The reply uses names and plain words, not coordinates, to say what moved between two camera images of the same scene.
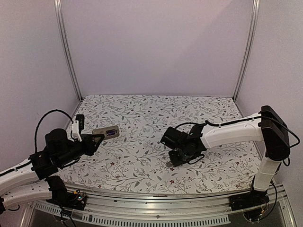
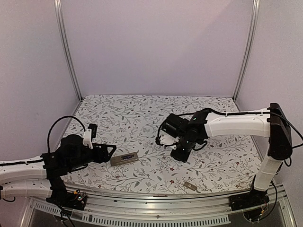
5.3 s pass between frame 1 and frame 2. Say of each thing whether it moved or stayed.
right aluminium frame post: stayed
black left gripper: moved
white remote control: moved
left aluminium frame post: stayed
